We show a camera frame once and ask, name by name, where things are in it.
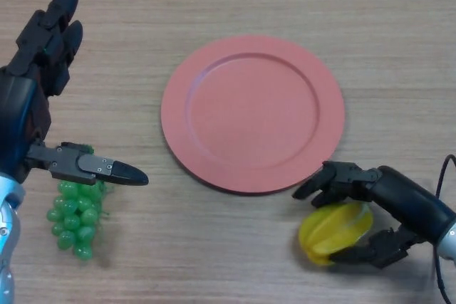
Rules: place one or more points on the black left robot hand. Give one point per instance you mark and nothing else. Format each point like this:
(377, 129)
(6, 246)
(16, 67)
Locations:
(25, 104)

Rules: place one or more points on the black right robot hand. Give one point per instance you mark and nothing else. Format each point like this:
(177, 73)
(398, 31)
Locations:
(409, 197)

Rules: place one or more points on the yellow starfruit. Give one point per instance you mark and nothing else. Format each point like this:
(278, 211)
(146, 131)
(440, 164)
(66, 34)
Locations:
(331, 229)

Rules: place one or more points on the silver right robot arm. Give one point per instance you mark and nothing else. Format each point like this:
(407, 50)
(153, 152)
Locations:
(449, 243)

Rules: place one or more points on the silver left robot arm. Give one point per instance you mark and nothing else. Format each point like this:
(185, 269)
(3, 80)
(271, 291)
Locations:
(9, 218)

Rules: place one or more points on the pink round plate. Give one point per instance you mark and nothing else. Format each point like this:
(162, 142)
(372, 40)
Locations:
(249, 111)

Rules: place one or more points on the green grape bunch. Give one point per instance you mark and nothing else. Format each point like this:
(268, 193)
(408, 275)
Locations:
(73, 218)

